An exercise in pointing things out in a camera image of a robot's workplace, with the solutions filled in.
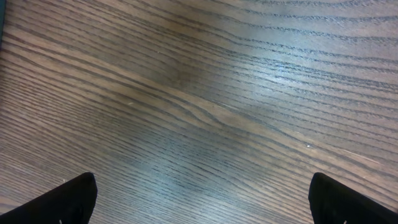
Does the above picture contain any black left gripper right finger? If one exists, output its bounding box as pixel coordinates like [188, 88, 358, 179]
[308, 172, 397, 224]

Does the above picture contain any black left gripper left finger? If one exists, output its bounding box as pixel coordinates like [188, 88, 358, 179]
[1, 172, 98, 224]

